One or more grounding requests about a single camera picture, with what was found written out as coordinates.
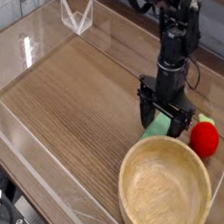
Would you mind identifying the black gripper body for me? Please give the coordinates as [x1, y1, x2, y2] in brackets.
[137, 62, 196, 130]

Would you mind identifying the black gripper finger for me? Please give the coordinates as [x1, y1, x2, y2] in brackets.
[140, 98, 155, 128]
[167, 116, 188, 138]

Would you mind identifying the green foam block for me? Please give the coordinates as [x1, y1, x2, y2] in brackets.
[141, 113, 171, 139]

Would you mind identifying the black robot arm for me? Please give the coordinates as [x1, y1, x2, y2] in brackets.
[127, 0, 201, 138]

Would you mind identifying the wooden bowl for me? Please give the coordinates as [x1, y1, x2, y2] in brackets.
[118, 135, 212, 224]

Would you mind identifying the red plush strawberry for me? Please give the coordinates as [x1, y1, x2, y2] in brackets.
[189, 114, 219, 158]

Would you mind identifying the black metal device base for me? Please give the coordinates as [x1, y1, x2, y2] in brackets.
[0, 192, 36, 224]

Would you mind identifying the clear acrylic corner bracket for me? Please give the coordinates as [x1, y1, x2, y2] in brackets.
[60, 0, 94, 35]

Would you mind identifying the clear acrylic tray wall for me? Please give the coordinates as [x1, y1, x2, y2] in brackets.
[0, 99, 120, 224]

